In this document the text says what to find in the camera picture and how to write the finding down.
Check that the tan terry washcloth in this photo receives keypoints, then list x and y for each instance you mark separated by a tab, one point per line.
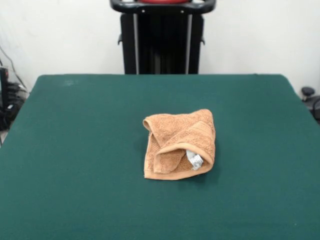
175	130

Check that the dark green table cloth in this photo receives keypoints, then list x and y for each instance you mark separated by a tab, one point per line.
75	150

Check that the black office chair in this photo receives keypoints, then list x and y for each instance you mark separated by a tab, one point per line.
308	91

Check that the black electrical equipment pile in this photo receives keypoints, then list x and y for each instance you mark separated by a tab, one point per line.
7	112

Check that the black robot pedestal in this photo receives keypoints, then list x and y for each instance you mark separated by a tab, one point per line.
162	45

